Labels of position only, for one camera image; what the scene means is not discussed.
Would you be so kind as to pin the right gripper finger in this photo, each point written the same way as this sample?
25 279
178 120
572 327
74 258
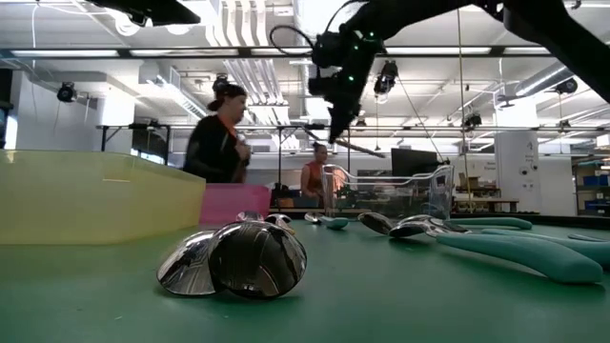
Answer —
351 114
337 126

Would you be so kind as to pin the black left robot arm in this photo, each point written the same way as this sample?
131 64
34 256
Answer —
143 9

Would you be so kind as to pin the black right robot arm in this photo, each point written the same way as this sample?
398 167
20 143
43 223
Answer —
548 24

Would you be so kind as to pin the black ceiling spotlight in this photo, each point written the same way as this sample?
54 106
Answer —
67 92
220 80
387 78
567 86
472 120

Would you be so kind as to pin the dark diagonal rod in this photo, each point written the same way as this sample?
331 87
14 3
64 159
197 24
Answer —
362 148

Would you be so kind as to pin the person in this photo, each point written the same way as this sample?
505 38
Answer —
314 178
214 147

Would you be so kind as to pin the black monitor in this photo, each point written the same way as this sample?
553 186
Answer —
412 162

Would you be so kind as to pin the clear plastic bin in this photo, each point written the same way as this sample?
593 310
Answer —
391 200

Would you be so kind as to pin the pink plastic bin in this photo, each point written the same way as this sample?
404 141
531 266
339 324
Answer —
233 205

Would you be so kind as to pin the background work table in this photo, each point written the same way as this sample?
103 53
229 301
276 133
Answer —
486 202

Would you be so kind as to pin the green table mat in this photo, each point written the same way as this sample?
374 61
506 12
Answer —
381 309

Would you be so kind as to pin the shelf with blue bins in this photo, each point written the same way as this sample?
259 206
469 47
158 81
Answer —
595 181

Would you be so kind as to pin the yellow translucent plastic bin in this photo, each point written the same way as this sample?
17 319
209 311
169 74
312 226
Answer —
95 200

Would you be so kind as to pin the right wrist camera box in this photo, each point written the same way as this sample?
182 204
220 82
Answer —
329 47

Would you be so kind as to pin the black background rig frame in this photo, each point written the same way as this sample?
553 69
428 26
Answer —
429 128

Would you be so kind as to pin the black overhead frame bar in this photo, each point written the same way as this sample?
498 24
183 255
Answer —
245 52

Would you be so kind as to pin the silver ventilation duct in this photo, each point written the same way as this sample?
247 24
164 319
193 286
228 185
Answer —
543 78

